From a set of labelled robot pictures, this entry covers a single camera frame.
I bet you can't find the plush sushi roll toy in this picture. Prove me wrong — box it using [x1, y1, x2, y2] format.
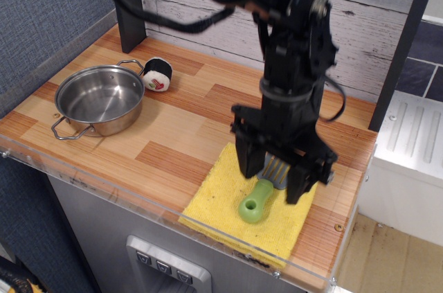
[143, 57, 172, 92]

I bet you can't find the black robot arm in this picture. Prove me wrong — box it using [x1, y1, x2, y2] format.
[213, 0, 337, 204]

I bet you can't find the yellow cloth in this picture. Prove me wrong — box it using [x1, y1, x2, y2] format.
[179, 143, 316, 269]

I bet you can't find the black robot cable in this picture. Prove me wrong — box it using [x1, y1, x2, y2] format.
[84, 0, 347, 123]

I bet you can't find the silver dispenser control panel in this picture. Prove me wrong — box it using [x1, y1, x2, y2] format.
[126, 235, 212, 292]

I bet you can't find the right black frame post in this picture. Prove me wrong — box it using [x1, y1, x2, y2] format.
[368, 0, 429, 132]

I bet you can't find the left black frame post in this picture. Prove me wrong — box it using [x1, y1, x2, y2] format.
[116, 0, 146, 53]

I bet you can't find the grey spatula with green handle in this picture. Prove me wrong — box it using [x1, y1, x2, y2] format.
[238, 153, 290, 224]

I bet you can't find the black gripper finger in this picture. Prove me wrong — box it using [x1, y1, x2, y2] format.
[286, 163, 318, 204]
[235, 134, 266, 179]

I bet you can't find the stainless steel pot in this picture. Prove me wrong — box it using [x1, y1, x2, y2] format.
[51, 60, 145, 141]

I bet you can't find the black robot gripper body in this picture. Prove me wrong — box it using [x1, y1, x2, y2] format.
[231, 96, 337, 184]

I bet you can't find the black frame post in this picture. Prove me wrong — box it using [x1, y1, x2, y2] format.
[368, 0, 429, 132]
[116, 0, 146, 53]

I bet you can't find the clear acrylic front guard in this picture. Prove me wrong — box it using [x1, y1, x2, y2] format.
[1, 136, 337, 292]

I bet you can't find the white ribbed cabinet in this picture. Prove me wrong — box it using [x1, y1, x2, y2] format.
[358, 91, 442, 245]

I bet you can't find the yellow object bottom left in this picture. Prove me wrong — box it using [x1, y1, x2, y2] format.
[8, 281, 44, 293]

